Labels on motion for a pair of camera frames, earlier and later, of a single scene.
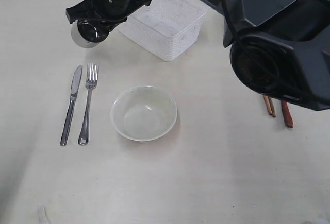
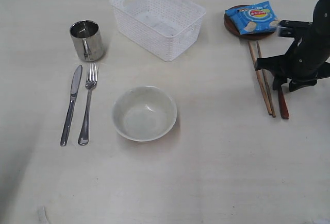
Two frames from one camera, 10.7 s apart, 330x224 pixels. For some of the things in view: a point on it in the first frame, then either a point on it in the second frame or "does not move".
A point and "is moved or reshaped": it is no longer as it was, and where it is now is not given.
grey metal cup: (79, 39) is moved or reshaped
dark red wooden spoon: (286, 114) is moved or reshaped
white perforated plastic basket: (168, 26) does not move
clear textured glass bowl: (144, 113) does not move
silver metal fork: (91, 82) does not move
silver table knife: (75, 86) does not move
